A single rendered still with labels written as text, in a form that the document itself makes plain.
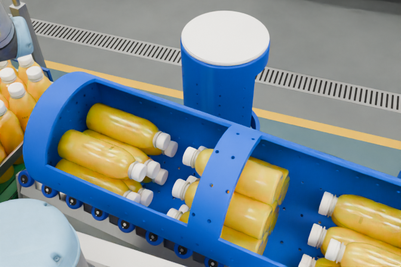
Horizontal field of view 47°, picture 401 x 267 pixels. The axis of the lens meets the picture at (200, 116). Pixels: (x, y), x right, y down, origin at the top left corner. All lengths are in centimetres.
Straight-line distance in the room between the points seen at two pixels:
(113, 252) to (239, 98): 76
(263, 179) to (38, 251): 49
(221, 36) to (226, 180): 71
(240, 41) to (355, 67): 172
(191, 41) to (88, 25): 203
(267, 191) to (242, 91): 61
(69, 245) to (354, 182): 67
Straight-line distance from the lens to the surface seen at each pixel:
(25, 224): 58
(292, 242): 111
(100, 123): 111
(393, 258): 92
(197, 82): 146
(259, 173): 91
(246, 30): 151
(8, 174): 135
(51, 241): 56
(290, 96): 280
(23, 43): 92
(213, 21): 154
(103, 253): 88
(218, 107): 149
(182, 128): 114
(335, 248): 92
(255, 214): 91
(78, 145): 105
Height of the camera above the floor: 192
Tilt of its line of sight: 47 degrees down
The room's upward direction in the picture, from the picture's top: 1 degrees counter-clockwise
